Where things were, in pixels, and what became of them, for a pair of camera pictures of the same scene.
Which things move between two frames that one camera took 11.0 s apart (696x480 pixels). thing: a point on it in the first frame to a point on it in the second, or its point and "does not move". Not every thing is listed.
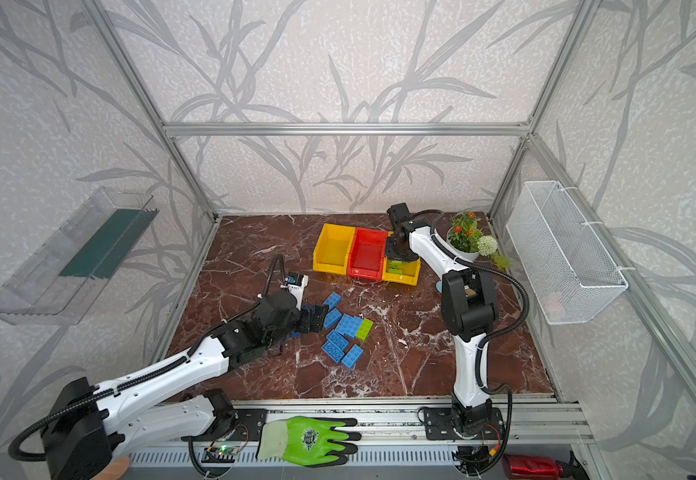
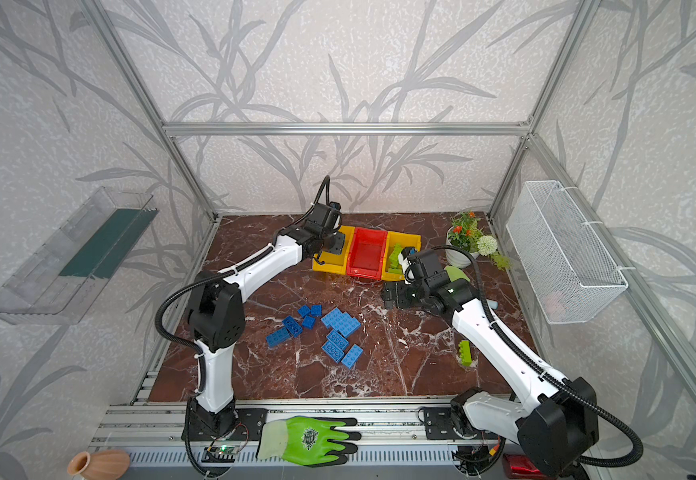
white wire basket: (567, 268) does not move
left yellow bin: (332, 251) does not move
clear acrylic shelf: (60, 279) does not move
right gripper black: (399, 254) to (396, 294)
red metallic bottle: (530, 467) does not move
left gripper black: (311, 318) to (336, 243)
